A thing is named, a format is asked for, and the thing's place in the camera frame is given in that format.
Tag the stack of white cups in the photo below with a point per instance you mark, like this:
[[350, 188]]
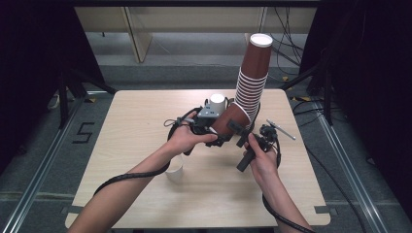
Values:
[[218, 103]]

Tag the black metal stand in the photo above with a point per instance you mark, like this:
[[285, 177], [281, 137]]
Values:
[[63, 97], [327, 97]]

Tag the black tape strip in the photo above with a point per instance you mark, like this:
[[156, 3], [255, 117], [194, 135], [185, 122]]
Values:
[[325, 210], [73, 209]]

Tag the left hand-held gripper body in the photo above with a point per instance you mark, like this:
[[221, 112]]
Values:
[[210, 111]]

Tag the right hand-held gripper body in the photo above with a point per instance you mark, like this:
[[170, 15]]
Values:
[[268, 136]]

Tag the brown paper cup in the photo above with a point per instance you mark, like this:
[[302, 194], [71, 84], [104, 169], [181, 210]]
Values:
[[231, 118]]

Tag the metal floor rail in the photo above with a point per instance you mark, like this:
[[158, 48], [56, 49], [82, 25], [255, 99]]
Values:
[[39, 178], [350, 174]]

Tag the person's right hand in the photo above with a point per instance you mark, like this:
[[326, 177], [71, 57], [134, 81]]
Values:
[[264, 165]]

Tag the beige wooden cabinet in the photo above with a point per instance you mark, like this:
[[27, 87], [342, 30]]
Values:
[[194, 19]]

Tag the stack of brown cups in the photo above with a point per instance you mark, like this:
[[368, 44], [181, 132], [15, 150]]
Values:
[[254, 77]]

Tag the black curtain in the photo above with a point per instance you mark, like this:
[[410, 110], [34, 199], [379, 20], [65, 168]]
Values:
[[372, 81], [29, 64]]

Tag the black double cup holder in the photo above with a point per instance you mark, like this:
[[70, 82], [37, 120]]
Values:
[[256, 113]]

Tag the white paper cup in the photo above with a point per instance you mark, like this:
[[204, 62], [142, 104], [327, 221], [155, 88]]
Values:
[[175, 170]]

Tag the person's left hand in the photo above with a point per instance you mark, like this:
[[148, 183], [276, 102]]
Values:
[[186, 137]]

